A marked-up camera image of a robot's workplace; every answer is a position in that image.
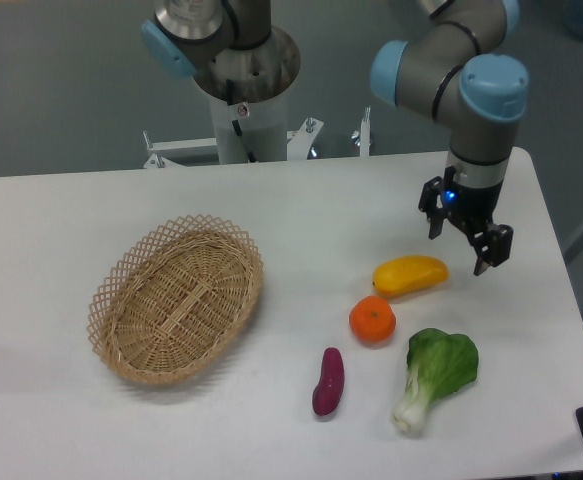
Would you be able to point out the yellow mango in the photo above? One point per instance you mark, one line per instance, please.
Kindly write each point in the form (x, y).
(408, 274)

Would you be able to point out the green bok choy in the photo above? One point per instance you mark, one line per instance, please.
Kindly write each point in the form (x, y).
(439, 364)

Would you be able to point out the woven wicker basket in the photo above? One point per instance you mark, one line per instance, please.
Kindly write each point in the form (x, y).
(176, 300)

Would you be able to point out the purple sweet potato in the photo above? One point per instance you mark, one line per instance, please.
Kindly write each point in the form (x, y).
(329, 389)

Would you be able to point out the white metal frame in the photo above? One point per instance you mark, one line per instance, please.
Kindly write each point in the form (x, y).
(309, 142)

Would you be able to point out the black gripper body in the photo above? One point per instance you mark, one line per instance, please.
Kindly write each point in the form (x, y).
(470, 193)

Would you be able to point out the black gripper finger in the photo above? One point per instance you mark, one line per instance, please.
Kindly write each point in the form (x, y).
(491, 244)
(430, 204)

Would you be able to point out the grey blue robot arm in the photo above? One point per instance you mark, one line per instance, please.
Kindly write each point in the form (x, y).
(454, 75)

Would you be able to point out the orange tangerine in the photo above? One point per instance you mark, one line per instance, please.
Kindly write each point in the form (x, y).
(372, 320)

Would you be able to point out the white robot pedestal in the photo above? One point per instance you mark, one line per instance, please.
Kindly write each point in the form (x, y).
(247, 92)

